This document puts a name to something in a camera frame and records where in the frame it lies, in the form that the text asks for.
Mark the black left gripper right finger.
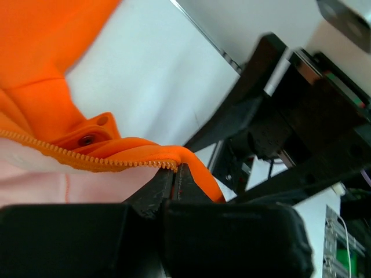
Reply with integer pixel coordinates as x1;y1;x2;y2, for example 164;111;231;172
162;164;314;277

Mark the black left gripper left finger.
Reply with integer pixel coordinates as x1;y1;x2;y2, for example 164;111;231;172
1;170;174;277

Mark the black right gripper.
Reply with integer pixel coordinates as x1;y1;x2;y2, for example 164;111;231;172
184;33;370;204

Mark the orange zip-up jacket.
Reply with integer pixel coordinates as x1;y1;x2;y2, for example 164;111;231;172
1;1;225;206

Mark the aluminium frame rail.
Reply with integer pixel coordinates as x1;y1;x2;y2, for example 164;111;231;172
170;0;242;75

